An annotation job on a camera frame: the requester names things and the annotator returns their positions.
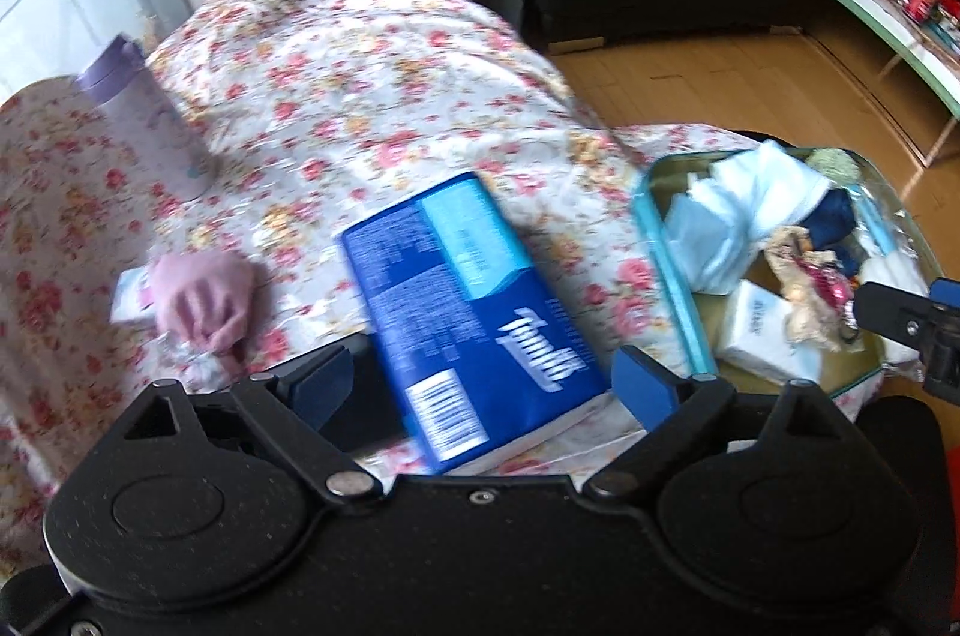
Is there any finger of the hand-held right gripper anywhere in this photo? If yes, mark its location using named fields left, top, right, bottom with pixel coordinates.
left=853, top=278, right=960, bottom=352

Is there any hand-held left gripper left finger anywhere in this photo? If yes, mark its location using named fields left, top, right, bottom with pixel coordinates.
left=112, top=347, right=387, bottom=509

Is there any floral bedsheet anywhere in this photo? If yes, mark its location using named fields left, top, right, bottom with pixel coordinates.
left=0, top=0, right=886, bottom=562

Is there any light blue face mask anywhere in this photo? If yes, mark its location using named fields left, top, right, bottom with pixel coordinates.
left=664, top=139, right=826, bottom=297

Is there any patterned wrapper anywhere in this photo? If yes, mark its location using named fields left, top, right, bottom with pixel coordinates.
left=761, top=227, right=860, bottom=352

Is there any navy sock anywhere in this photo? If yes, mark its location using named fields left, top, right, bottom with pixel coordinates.
left=804, top=190, right=863, bottom=273

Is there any purple lidded bottle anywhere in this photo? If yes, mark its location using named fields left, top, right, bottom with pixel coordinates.
left=77, top=34, right=220, bottom=203

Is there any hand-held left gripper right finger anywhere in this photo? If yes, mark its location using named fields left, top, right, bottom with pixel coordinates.
left=583, top=343, right=856, bottom=509

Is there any small white pink packet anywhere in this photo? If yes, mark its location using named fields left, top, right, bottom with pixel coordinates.
left=111, top=267, right=162, bottom=327

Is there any blue tissue pack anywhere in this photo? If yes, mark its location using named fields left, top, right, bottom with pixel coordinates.
left=341, top=171, right=610, bottom=476

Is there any white low table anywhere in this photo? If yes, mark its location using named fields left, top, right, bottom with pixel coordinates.
left=821, top=0, right=960, bottom=166

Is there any white plastic bag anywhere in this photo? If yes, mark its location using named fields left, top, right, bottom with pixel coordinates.
left=859, top=250, right=935, bottom=374

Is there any clear zip storage bag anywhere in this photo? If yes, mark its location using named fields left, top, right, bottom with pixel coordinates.
left=632, top=145, right=947, bottom=398

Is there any white tissue packet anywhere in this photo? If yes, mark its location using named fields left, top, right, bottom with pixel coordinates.
left=712, top=280, right=826, bottom=386

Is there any light blue packet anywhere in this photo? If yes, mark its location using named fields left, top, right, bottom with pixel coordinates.
left=855, top=193, right=901, bottom=258

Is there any green scrub ball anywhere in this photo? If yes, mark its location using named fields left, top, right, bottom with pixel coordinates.
left=806, top=147, right=863, bottom=179

